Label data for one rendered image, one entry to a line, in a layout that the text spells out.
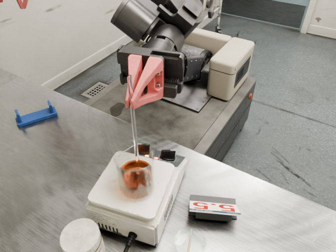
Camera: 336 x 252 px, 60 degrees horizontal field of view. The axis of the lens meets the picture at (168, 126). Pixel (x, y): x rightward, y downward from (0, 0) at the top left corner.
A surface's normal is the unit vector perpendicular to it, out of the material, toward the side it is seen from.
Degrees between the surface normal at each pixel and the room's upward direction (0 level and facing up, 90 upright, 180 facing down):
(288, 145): 0
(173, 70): 90
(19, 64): 90
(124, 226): 90
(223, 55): 0
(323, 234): 0
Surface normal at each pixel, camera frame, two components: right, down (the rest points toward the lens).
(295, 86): 0.00, -0.75
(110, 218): -0.32, 0.63
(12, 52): 0.85, 0.35
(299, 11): -0.52, 0.56
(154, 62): -0.09, -0.46
